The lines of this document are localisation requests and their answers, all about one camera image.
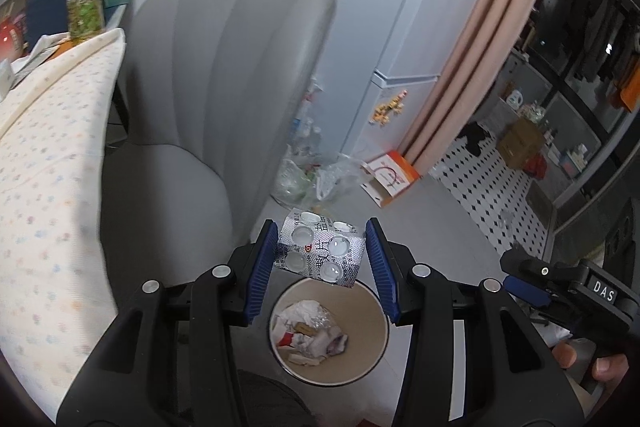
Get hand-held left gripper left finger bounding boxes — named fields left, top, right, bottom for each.
left=56, top=219, right=279, bottom=427

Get person's right hand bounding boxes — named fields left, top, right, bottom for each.
left=552, top=341, right=630, bottom=413

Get pink curtain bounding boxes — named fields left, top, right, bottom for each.
left=400, top=0, right=563, bottom=176

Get round beige trash bin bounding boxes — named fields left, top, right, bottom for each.
left=268, top=274, right=391, bottom=386

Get white fridge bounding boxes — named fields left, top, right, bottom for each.
left=277, top=0, right=507, bottom=170

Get clear plastic bags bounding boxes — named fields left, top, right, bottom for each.
left=272, top=117, right=373, bottom=210

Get silver blister pack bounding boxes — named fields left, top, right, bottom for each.
left=273, top=208, right=366, bottom=289

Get orange hanging cloth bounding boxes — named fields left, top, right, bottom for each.
left=617, top=57, right=640, bottom=112

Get dotted cream tablecloth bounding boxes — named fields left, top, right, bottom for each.
left=0, top=28, right=126, bottom=423

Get black cloth on floor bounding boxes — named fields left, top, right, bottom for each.
left=462, top=123, right=493, bottom=154

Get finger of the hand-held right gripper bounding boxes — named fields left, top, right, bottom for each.
left=499, top=247, right=557, bottom=282
left=503, top=276, right=554, bottom=309

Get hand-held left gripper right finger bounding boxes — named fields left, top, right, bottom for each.
left=365, top=217, right=586, bottom=427

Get pile of tissues in bin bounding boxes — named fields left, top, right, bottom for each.
left=272, top=300, right=351, bottom=367

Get orange and white box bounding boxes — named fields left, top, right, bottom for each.
left=361, top=150, right=422, bottom=209

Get grey padded chair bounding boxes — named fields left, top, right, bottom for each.
left=100, top=0, right=339, bottom=408

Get yellow figure fridge magnets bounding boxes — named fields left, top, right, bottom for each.
left=369, top=91, right=408, bottom=126

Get red kettle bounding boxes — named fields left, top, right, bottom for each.
left=0, top=14, right=26, bottom=64

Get brown cardboard box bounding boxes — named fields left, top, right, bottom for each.
left=496, top=117, right=547, bottom=168

